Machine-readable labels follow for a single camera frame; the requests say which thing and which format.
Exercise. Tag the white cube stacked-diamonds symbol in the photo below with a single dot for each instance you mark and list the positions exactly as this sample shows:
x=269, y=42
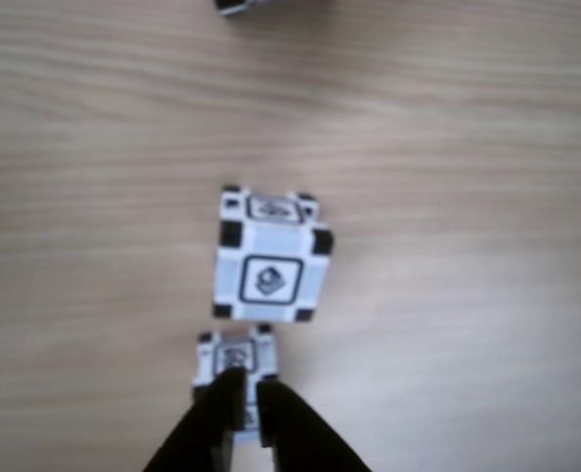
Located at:
x=270, y=246

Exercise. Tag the white cube zigzag-diamond symbol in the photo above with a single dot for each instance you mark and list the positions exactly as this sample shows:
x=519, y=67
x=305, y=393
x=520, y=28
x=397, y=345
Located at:
x=231, y=5

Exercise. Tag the white cube crossed-lines symbol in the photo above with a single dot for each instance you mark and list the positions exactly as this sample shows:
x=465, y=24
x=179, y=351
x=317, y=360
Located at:
x=211, y=359

